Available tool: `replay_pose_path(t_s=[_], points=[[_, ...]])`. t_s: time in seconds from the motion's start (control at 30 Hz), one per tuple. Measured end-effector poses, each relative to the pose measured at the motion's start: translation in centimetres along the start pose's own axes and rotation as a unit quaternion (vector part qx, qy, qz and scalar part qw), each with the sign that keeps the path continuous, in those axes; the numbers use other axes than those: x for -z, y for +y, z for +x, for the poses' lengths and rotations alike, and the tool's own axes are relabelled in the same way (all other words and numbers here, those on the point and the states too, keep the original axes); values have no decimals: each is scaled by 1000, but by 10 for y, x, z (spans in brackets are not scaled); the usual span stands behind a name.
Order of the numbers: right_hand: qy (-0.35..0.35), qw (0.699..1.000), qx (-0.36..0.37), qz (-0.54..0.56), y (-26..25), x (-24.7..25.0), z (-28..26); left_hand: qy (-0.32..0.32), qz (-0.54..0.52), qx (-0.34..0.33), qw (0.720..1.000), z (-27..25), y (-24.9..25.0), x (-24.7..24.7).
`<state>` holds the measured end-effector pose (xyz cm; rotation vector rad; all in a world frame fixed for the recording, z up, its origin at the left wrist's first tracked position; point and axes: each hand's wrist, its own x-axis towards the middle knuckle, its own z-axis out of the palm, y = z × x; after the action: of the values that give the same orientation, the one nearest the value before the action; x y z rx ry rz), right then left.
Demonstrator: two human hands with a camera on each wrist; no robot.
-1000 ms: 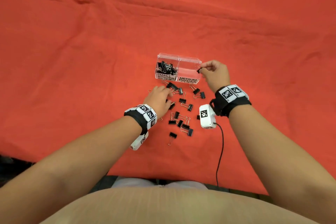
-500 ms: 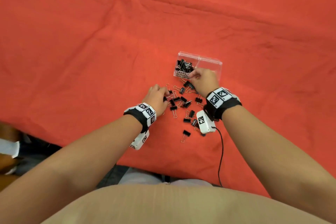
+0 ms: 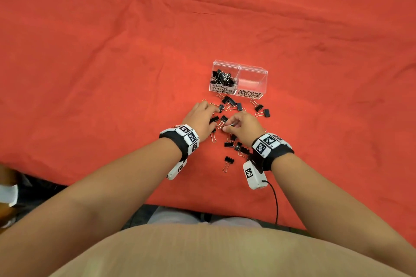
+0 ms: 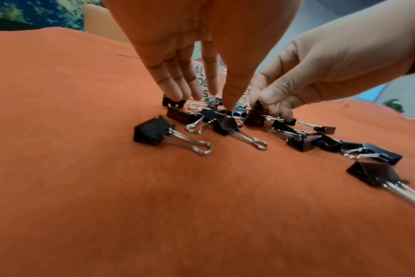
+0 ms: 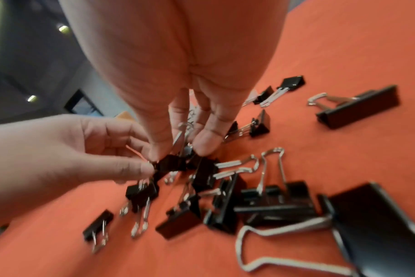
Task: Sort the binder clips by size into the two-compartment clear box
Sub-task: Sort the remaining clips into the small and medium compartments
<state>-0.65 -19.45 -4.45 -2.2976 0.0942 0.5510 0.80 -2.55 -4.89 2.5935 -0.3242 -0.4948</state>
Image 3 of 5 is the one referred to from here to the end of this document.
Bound person's beige shirt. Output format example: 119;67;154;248
49;224;410;277

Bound red tablecloth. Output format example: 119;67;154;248
0;0;416;245

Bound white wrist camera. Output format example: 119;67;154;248
166;159;188;180
243;160;268;190

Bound person's right hand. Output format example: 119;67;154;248
222;110;267;148

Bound person's left forearm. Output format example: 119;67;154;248
0;138;182;277

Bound person's grey trousers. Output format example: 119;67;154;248
146;206;263;229

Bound white strap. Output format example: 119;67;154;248
0;184;19;208

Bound black cable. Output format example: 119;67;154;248
262;180;280;225

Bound pile of black binder clips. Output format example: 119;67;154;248
202;93;271;174

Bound clear two-compartment plastic box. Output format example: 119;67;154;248
209;60;269;100

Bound person's right forearm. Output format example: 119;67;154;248
271;152;416;277

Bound black wristband with marker tags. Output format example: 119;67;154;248
251;133;295;172
159;124;200;161

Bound person's left hand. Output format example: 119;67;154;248
182;100;220;143

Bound heap of sorted small clips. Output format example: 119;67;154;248
211;69;237;87

